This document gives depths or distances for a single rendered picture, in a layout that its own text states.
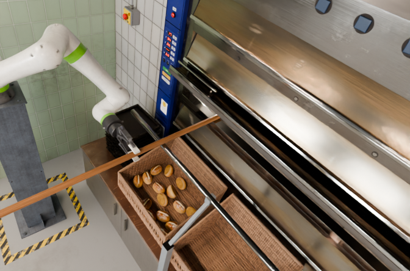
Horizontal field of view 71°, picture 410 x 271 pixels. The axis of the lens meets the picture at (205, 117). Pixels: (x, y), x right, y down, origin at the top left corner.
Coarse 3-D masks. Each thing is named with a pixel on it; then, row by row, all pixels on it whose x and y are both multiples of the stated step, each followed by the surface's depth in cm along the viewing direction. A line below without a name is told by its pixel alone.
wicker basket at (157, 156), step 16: (176, 144) 211; (144, 160) 201; (160, 160) 215; (192, 160) 201; (128, 176) 201; (160, 176) 211; (208, 176) 192; (128, 192) 188; (144, 192) 198; (176, 192) 203; (192, 192) 205; (224, 192) 184; (144, 208) 174; (160, 208) 192; (208, 208) 183; (160, 224) 183; (192, 224) 182; (160, 240) 171
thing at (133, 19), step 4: (124, 8) 197; (128, 8) 197; (124, 12) 199; (128, 12) 195; (132, 12) 194; (136, 12) 196; (128, 16) 197; (132, 16) 196; (136, 16) 198; (124, 20) 203; (128, 20) 199; (132, 20) 198; (136, 20) 200; (132, 24) 200; (136, 24) 202
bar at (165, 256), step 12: (144, 120) 167; (180, 168) 148; (192, 180) 143; (204, 192) 138; (204, 204) 138; (216, 204) 134; (192, 216) 139; (228, 216) 131; (240, 228) 128; (168, 240) 140; (252, 240) 124; (168, 252) 139; (168, 264) 152
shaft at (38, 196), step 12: (204, 120) 172; (180, 132) 160; (156, 144) 151; (132, 156) 143; (96, 168) 133; (108, 168) 136; (72, 180) 126; (48, 192) 120; (12, 204) 113; (24, 204) 115; (0, 216) 110
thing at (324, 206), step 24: (216, 96) 158; (240, 120) 146; (312, 168) 133; (312, 192) 118; (336, 192) 124; (336, 216) 113; (360, 216) 117; (360, 240) 108; (384, 240) 110; (408, 264) 104
